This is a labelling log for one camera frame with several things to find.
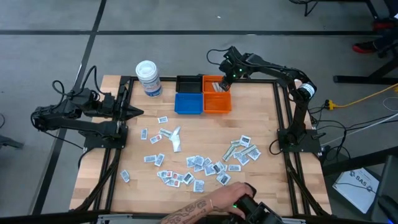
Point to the black stand legs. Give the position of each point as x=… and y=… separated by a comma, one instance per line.
x=311, y=6

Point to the crumpled white text packet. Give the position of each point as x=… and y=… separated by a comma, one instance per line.
x=198, y=185

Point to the white printed paper sheet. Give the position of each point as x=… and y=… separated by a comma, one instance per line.
x=357, y=189

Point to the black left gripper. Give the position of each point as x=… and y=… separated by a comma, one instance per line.
x=112, y=105

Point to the long white strip packet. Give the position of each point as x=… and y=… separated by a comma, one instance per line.
x=216, y=86
x=176, y=143

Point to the orange plastic basket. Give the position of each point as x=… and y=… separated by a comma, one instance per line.
x=207, y=81
x=217, y=102

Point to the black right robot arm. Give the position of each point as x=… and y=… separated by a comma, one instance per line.
x=298, y=118

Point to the white packet black square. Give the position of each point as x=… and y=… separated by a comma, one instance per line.
x=223, y=178
x=188, y=178
x=245, y=140
x=254, y=154
x=218, y=167

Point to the blue plastic basket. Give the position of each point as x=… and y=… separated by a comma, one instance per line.
x=188, y=103

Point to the person's hand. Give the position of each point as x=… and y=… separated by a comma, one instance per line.
x=228, y=196

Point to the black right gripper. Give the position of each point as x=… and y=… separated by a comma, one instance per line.
x=233, y=70

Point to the long green strip packet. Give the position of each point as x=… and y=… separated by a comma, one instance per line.
x=235, y=143
x=248, y=149
x=165, y=132
x=229, y=153

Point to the person's forearm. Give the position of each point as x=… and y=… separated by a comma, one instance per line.
x=189, y=214

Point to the person's foot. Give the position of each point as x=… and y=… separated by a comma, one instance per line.
x=384, y=25
x=365, y=47

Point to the white wipes canister blue label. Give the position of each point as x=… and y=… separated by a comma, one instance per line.
x=149, y=79

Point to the black device with green light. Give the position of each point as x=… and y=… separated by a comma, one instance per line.
x=258, y=211

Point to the black rig beam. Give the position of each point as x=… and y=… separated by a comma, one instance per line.
x=46, y=217

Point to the black desk leg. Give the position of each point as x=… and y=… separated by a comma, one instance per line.
x=367, y=79

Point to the black plastic basket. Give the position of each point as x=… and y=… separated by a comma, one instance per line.
x=189, y=84

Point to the white packet red print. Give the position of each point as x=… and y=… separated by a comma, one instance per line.
x=176, y=176
x=168, y=174
x=173, y=183
x=155, y=138

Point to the black floor stand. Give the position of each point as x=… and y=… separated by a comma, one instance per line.
x=11, y=142

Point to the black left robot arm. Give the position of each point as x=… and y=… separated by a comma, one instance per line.
x=93, y=126

